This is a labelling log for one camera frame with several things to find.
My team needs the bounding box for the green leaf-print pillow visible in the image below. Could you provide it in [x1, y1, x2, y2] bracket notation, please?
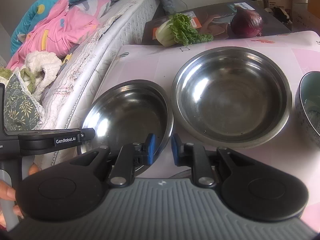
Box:
[4, 72, 44, 131]

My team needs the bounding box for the Philips product box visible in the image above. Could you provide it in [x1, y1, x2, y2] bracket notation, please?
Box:
[142, 0, 290, 45]

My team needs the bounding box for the teal ceramic bowl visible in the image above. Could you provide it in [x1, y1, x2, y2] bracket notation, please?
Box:
[295, 71, 319, 149]

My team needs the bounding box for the large steel bowl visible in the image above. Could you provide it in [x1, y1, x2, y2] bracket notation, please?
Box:
[171, 47, 292, 149]

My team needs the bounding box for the red onion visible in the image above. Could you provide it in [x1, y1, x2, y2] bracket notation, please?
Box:
[230, 5, 264, 38]

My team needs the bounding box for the person's left hand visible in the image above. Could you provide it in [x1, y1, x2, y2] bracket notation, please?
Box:
[1, 163, 41, 230]

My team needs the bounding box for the small shallow steel plate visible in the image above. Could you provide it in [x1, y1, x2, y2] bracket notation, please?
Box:
[77, 80, 174, 159]

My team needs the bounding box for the pink cartoon blanket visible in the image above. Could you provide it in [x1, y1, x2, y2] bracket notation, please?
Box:
[7, 0, 111, 70]

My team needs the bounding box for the white quilted mattress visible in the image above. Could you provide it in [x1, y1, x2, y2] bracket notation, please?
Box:
[38, 0, 160, 129]

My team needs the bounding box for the white fluffy towel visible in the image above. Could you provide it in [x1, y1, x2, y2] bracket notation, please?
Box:
[20, 50, 62, 101]

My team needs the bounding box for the green leafy cabbage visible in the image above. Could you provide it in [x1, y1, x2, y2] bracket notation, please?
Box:
[155, 13, 213, 47]

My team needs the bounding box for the pink patterned tablecloth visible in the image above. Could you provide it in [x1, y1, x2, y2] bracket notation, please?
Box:
[97, 31, 319, 230]

